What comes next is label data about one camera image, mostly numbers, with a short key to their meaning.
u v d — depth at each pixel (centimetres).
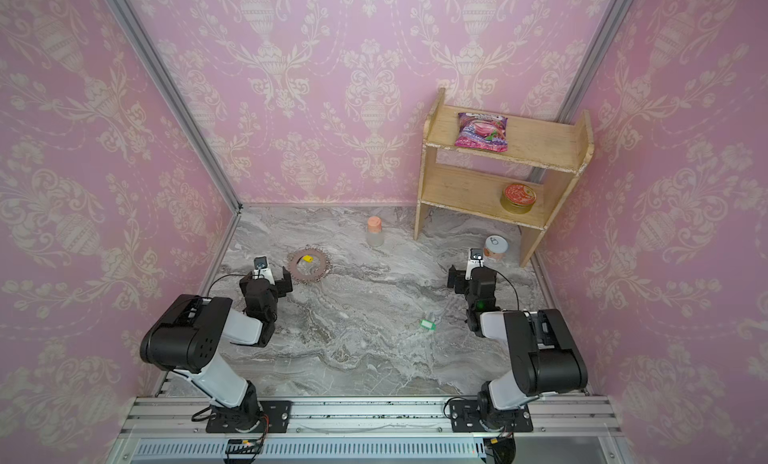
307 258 106
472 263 82
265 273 82
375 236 108
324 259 105
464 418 73
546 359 45
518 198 89
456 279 87
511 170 112
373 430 73
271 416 75
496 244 103
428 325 90
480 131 75
